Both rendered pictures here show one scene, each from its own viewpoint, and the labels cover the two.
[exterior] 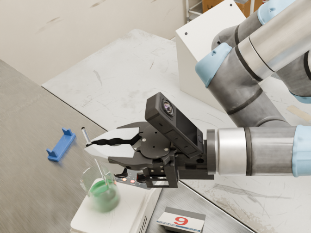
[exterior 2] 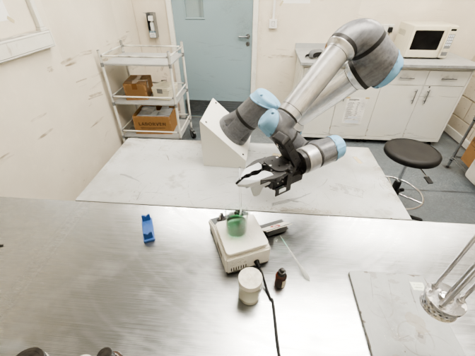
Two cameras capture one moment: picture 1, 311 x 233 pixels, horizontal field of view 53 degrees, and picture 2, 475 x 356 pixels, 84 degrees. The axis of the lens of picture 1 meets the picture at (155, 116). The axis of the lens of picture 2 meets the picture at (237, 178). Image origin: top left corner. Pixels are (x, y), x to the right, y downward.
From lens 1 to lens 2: 48 cm
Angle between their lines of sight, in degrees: 35
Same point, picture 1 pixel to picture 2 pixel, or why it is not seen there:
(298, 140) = (334, 140)
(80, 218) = (230, 246)
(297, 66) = not seen: hidden behind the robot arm
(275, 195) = (303, 195)
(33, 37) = not seen: outside the picture
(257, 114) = (301, 141)
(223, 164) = (313, 162)
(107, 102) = (156, 189)
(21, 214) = (160, 285)
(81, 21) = (32, 153)
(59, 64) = not seen: hidden behind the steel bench
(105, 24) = (56, 152)
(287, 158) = (335, 150)
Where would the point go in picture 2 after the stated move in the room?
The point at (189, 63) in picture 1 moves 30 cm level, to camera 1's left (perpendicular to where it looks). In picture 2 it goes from (212, 141) to (146, 172)
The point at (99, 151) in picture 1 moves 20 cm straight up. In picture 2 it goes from (251, 179) to (255, 99)
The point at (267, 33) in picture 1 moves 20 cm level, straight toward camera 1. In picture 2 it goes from (297, 97) to (340, 125)
